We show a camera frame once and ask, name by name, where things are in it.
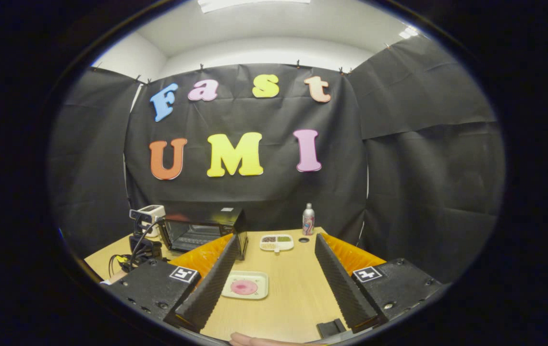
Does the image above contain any pink meat slice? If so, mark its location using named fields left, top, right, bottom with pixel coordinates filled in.
left=231, top=280, right=258, bottom=296

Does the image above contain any black electric oven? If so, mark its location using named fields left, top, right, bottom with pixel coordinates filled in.
left=158, top=208, right=249, bottom=261

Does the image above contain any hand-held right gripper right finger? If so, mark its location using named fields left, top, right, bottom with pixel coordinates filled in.
left=315, top=233, right=442, bottom=333

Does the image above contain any cream square tray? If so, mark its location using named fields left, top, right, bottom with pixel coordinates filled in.
left=221, top=271, right=269, bottom=300

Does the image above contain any white toaster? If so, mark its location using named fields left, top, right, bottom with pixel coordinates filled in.
left=129, top=205, right=166, bottom=238

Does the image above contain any white divided dish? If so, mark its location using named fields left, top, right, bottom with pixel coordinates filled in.
left=260, top=234, right=294, bottom=252

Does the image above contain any black backdrop cloth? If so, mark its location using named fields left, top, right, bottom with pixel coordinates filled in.
left=48, top=35, right=506, bottom=284

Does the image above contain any large ceiling light panel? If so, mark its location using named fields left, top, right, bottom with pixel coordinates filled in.
left=198, top=0, right=311, bottom=13

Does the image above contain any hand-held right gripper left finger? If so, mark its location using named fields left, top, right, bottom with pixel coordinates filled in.
left=108, top=234, right=240, bottom=333

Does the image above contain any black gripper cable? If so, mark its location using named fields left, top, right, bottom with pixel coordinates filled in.
left=108, top=219, right=161, bottom=278

